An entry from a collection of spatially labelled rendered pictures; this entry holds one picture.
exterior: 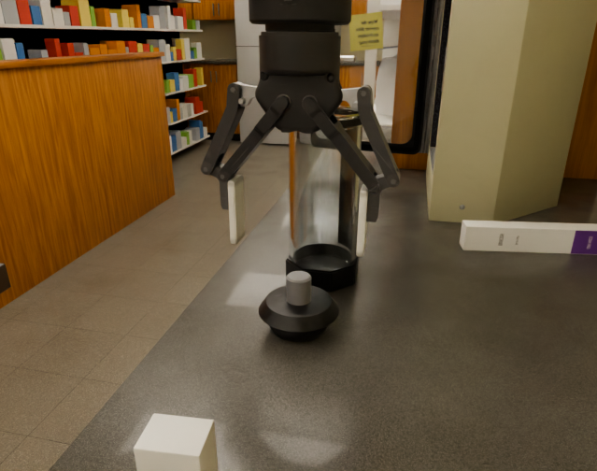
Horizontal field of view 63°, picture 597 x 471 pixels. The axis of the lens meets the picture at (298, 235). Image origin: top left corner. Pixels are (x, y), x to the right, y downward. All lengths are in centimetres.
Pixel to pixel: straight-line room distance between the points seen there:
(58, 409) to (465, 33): 178
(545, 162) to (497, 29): 27
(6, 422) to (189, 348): 157
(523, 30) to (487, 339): 49
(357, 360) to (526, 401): 16
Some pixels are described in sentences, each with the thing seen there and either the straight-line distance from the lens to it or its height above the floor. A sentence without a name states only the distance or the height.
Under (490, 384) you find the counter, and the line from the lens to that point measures 52.
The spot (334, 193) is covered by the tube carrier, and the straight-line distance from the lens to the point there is 59.
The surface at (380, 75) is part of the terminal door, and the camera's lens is 118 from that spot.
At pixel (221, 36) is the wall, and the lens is 688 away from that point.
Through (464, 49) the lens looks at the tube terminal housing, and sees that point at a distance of 86.
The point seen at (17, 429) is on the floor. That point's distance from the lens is 203.
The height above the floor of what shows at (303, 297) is 99.
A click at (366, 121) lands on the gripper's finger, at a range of 46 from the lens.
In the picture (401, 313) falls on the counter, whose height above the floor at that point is 94.
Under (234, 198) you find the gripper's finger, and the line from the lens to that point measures 51.
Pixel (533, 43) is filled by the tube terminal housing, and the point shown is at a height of 124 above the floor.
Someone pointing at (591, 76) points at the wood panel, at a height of 117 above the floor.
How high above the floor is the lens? 125
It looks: 22 degrees down
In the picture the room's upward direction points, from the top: straight up
